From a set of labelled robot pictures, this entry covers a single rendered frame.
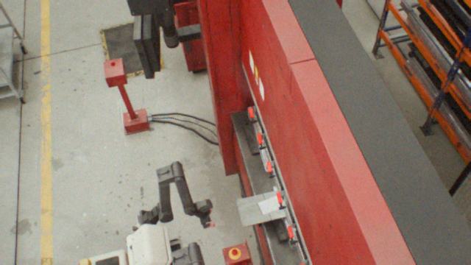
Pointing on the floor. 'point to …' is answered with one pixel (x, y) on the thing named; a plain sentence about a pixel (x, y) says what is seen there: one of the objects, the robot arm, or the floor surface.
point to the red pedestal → (115, 68)
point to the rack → (429, 63)
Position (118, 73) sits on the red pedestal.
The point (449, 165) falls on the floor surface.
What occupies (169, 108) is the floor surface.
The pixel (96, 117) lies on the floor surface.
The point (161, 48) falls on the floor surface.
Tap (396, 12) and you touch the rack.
